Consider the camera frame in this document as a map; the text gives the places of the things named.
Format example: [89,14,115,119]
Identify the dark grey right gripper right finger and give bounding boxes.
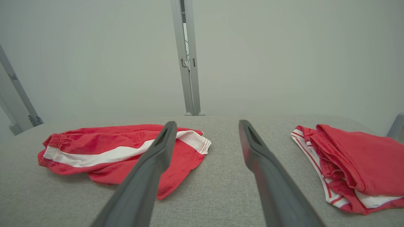
[239,119,326,227]

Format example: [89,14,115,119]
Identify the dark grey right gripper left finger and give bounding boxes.
[90,121,178,227]

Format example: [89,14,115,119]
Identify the red shorts with white stripe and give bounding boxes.
[37,124,212,201]

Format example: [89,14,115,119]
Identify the red basketball jersey shirt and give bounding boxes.
[290,124,404,216]

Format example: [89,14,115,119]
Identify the grey metal partition post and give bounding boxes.
[184,0,206,116]
[170,0,194,117]

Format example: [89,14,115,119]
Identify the grey corner partition post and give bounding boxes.
[386,112,404,141]

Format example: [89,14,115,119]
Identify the grey partition post with brackets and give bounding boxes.
[0,44,44,136]

